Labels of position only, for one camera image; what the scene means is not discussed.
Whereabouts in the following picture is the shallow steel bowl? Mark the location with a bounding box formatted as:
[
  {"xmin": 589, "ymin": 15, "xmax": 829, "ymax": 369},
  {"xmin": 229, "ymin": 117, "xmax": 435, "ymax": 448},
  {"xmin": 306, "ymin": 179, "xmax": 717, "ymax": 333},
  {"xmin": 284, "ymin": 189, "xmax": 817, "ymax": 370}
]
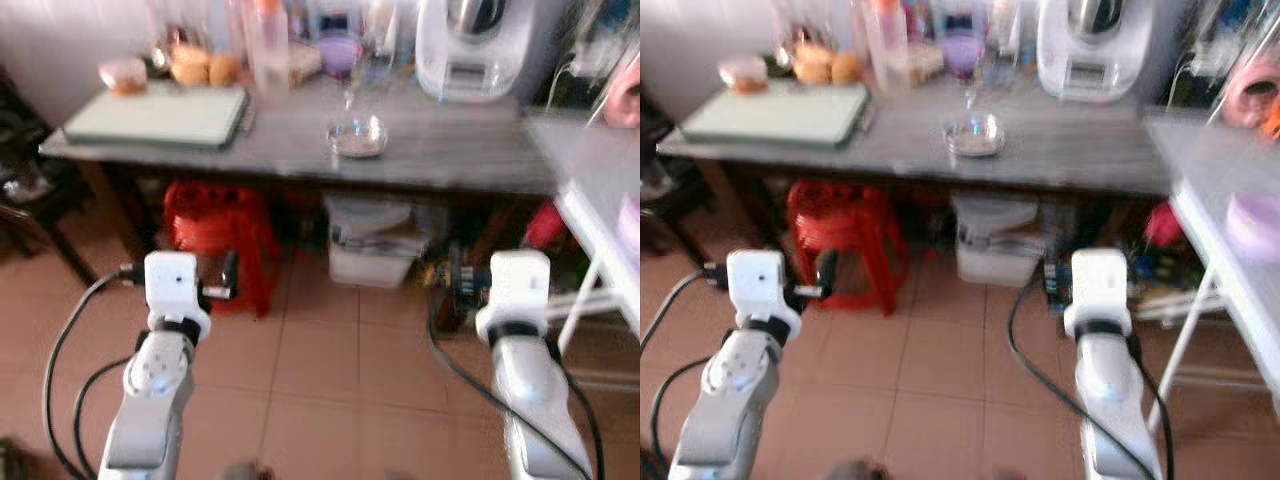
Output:
[
  {"xmin": 327, "ymin": 114, "xmax": 390, "ymax": 160},
  {"xmin": 942, "ymin": 112, "xmax": 1007, "ymax": 159}
]

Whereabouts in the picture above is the red plastic stool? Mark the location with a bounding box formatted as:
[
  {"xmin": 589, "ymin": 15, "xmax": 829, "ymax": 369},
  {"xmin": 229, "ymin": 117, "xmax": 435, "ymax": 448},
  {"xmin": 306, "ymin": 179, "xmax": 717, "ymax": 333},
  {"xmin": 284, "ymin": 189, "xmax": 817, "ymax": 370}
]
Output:
[
  {"xmin": 786, "ymin": 179, "xmax": 910, "ymax": 317},
  {"xmin": 162, "ymin": 179, "xmax": 282, "ymax": 317}
]

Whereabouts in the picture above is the white plastic storage box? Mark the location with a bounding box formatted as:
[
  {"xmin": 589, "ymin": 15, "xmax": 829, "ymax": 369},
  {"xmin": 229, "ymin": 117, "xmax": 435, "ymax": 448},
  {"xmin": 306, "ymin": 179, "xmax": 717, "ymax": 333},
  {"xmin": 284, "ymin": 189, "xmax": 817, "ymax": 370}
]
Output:
[
  {"xmin": 951, "ymin": 194, "xmax": 1047, "ymax": 290},
  {"xmin": 324, "ymin": 194, "xmax": 422, "ymax": 290}
]

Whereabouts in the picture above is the pale green cutting board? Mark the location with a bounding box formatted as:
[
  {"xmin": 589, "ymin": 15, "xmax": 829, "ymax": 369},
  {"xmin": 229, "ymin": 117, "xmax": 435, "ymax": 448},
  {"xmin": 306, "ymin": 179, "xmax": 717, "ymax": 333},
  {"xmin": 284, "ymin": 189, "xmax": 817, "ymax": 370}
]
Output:
[
  {"xmin": 679, "ymin": 81, "xmax": 872, "ymax": 150},
  {"xmin": 61, "ymin": 84, "xmax": 252, "ymax": 152}
]

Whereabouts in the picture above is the dark wooden chair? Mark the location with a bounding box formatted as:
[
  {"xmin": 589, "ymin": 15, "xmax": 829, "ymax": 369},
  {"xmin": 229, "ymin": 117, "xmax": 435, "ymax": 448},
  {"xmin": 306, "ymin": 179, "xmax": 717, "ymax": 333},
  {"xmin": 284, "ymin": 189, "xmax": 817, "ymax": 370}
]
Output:
[
  {"xmin": 640, "ymin": 94, "xmax": 703, "ymax": 243},
  {"xmin": 0, "ymin": 68, "xmax": 102, "ymax": 288}
]

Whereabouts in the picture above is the lilac plastic bowl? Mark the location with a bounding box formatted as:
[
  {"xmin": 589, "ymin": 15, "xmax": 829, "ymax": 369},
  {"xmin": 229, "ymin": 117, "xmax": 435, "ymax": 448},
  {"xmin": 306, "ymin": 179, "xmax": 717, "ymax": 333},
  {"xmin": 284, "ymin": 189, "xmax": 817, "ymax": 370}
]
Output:
[
  {"xmin": 615, "ymin": 194, "xmax": 641, "ymax": 252},
  {"xmin": 1224, "ymin": 192, "xmax": 1280, "ymax": 264}
]

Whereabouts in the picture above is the small clear food container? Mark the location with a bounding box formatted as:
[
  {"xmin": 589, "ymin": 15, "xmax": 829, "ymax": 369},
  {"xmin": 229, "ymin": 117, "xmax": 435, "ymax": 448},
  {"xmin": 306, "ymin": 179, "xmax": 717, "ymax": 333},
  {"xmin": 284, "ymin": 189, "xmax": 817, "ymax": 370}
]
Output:
[
  {"xmin": 97, "ymin": 57, "xmax": 150, "ymax": 98},
  {"xmin": 717, "ymin": 56, "xmax": 770, "ymax": 97}
]

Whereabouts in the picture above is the clear plastic tub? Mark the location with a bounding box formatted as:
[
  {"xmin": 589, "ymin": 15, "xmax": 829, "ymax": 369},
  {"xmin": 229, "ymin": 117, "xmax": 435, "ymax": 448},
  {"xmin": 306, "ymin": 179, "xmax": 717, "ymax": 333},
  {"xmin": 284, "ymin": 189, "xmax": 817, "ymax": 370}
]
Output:
[
  {"xmin": 908, "ymin": 40, "xmax": 945, "ymax": 87},
  {"xmin": 286, "ymin": 40, "xmax": 324, "ymax": 87}
]

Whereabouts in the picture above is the clear bottle orange cap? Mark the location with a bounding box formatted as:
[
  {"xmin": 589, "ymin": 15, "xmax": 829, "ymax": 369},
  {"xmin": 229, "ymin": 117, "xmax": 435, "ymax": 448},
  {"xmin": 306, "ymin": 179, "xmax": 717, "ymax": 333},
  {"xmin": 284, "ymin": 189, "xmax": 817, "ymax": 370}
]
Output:
[
  {"xmin": 242, "ymin": 0, "xmax": 292, "ymax": 97},
  {"xmin": 864, "ymin": 0, "xmax": 912, "ymax": 97}
]

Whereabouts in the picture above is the purple plastic bowl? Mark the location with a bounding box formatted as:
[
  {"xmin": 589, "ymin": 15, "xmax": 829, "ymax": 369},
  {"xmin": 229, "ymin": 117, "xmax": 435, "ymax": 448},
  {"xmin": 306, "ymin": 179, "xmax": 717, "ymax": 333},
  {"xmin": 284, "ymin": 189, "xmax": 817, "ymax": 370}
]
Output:
[
  {"xmin": 939, "ymin": 31, "xmax": 990, "ymax": 82},
  {"xmin": 314, "ymin": 31, "xmax": 364, "ymax": 82}
]

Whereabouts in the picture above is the white folding table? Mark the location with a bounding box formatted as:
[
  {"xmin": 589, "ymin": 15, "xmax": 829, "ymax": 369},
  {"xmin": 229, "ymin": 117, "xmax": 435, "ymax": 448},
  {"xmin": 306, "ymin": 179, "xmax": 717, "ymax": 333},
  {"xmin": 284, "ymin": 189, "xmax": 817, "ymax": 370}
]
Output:
[
  {"xmin": 1144, "ymin": 104, "xmax": 1280, "ymax": 443},
  {"xmin": 524, "ymin": 108, "xmax": 641, "ymax": 353}
]

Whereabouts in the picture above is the dark wooden table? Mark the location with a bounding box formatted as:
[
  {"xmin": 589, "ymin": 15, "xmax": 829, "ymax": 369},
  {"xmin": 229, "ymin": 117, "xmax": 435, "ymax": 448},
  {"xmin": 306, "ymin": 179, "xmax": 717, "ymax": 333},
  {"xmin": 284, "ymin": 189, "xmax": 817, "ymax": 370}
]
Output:
[
  {"xmin": 38, "ymin": 78, "xmax": 563, "ymax": 263},
  {"xmin": 655, "ymin": 78, "xmax": 1173, "ymax": 263}
]

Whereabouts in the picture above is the pink round roll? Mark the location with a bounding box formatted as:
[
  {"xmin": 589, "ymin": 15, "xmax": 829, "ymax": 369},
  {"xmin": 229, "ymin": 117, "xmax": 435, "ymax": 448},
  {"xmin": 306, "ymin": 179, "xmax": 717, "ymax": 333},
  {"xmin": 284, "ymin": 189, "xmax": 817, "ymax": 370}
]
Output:
[
  {"xmin": 602, "ymin": 54, "xmax": 641, "ymax": 130},
  {"xmin": 1221, "ymin": 54, "xmax": 1280, "ymax": 130}
]

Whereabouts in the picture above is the red object under table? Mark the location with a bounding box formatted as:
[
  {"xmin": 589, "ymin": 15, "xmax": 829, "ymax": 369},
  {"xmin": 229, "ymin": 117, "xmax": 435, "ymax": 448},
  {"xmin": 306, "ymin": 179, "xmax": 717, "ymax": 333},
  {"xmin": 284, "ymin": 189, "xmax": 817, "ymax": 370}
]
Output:
[
  {"xmin": 519, "ymin": 199, "xmax": 567, "ymax": 252},
  {"xmin": 1144, "ymin": 199, "xmax": 1187, "ymax": 250}
]

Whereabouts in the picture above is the white kitchen mixer appliance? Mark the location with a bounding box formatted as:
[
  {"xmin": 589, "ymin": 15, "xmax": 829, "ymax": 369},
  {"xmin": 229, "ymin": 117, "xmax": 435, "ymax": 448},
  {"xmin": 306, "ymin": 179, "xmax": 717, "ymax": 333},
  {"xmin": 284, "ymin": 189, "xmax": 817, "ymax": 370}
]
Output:
[
  {"xmin": 414, "ymin": 0, "xmax": 547, "ymax": 102},
  {"xmin": 1034, "ymin": 0, "xmax": 1167, "ymax": 102}
]

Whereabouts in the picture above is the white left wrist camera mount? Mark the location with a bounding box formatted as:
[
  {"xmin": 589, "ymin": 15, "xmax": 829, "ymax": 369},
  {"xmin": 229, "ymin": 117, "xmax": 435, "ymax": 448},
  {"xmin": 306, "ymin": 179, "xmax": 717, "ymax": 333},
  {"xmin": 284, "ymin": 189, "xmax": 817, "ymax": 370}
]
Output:
[
  {"xmin": 726, "ymin": 249, "xmax": 802, "ymax": 337},
  {"xmin": 144, "ymin": 251, "xmax": 212, "ymax": 333}
]

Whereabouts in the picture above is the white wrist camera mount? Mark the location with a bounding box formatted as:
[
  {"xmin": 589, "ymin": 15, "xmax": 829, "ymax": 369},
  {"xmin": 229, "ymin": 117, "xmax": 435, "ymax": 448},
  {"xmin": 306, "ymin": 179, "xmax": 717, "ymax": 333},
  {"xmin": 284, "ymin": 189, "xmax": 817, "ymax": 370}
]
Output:
[
  {"xmin": 144, "ymin": 251, "xmax": 212, "ymax": 333},
  {"xmin": 474, "ymin": 249, "xmax": 552, "ymax": 342},
  {"xmin": 726, "ymin": 249, "xmax": 802, "ymax": 337},
  {"xmin": 1062, "ymin": 247, "xmax": 1134, "ymax": 340}
]

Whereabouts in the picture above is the long black left arm cable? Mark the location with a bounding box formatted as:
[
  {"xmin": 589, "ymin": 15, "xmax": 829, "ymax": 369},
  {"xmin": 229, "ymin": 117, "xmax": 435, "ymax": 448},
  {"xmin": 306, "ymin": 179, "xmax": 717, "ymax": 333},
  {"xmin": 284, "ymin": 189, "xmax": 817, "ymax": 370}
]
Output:
[
  {"xmin": 40, "ymin": 264, "xmax": 149, "ymax": 480},
  {"xmin": 640, "ymin": 263, "xmax": 731, "ymax": 353}
]

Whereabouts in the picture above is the short black left arm cable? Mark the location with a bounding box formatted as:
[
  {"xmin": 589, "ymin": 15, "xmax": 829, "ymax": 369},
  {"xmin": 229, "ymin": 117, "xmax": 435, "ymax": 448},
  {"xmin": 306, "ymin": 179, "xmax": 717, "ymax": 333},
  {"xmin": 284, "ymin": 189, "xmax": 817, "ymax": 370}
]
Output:
[
  {"xmin": 648, "ymin": 356, "xmax": 715, "ymax": 477},
  {"xmin": 72, "ymin": 356, "xmax": 135, "ymax": 477}
]

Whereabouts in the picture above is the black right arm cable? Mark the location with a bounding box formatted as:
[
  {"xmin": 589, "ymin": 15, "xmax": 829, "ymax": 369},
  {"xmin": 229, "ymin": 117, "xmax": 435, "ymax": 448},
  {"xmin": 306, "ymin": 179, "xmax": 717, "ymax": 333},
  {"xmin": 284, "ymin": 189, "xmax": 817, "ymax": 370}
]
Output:
[
  {"xmin": 426, "ymin": 285, "xmax": 595, "ymax": 480},
  {"xmin": 1004, "ymin": 280, "xmax": 1177, "ymax": 480}
]

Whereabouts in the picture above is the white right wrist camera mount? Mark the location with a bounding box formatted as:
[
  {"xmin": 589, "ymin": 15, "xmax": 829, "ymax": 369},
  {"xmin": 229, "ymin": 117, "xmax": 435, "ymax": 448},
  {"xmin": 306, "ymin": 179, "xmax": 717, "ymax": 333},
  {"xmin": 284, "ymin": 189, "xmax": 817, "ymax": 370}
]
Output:
[
  {"xmin": 1062, "ymin": 247, "xmax": 1134, "ymax": 340},
  {"xmin": 474, "ymin": 249, "xmax": 552, "ymax": 342}
]

